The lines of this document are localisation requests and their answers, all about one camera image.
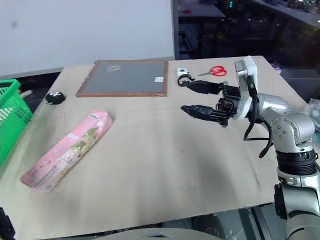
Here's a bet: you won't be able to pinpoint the wood framed chalkboard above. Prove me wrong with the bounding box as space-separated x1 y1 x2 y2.
75 59 169 98

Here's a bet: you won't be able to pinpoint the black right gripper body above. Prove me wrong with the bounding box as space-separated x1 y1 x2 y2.
215 80 242 128

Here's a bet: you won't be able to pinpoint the dark rounded robot body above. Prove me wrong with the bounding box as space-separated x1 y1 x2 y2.
94 226 213 240

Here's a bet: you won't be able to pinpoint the green plastic basket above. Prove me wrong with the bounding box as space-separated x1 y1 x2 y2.
0 78 34 169

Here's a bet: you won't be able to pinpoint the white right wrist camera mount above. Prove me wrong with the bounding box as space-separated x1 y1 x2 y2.
233 55 259 122

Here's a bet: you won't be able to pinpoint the white charger with black cable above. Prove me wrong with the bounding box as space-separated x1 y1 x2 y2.
176 67 195 87

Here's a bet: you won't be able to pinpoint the red handled scissors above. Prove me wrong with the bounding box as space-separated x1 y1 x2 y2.
196 65 228 77

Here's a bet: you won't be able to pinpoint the black round tape measure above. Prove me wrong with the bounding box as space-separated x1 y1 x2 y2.
45 90 66 105

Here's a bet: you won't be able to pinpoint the pink long snack box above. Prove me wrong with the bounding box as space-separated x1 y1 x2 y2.
20 108 116 193

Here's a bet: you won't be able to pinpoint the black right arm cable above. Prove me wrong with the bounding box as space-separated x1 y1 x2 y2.
243 75 273 159

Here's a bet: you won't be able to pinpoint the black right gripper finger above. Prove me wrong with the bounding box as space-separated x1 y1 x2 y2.
180 104 220 122
184 79 223 96

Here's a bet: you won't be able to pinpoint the clear crumpled plastic bag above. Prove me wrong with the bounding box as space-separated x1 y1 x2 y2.
303 97 320 132

